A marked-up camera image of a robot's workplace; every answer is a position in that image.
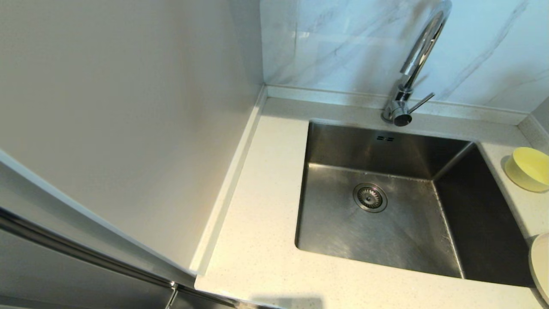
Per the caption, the chrome gooseneck faucet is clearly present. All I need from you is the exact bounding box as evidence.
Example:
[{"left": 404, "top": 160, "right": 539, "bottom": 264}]
[{"left": 382, "top": 0, "right": 453, "bottom": 127}]

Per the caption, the yellow plastic bowl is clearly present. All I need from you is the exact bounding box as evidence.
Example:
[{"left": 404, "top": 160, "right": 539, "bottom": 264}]
[{"left": 504, "top": 147, "right": 549, "bottom": 192}]

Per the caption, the stainless steel sink basin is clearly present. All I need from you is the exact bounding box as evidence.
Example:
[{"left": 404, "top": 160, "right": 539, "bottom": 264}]
[{"left": 295, "top": 120, "right": 537, "bottom": 287}]

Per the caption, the round metal drain strainer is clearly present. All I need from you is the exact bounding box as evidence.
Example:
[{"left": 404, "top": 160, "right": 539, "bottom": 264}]
[{"left": 353, "top": 183, "right": 388, "bottom": 213}]

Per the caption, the tall cabinet with grey door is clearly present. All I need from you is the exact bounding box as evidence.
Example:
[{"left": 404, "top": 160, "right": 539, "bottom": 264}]
[{"left": 0, "top": 0, "right": 266, "bottom": 309}]

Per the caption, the white ceramic plate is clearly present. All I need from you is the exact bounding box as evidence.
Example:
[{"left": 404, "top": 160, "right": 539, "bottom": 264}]
[{"left": 529, "top": 233, "right": 549, "bottom": 305}]

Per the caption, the chrome door handle bar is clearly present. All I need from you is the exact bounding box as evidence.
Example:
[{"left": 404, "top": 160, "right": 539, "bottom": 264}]
[{"left": 0, "top": 208, "right": 238, "bottom": 309}]

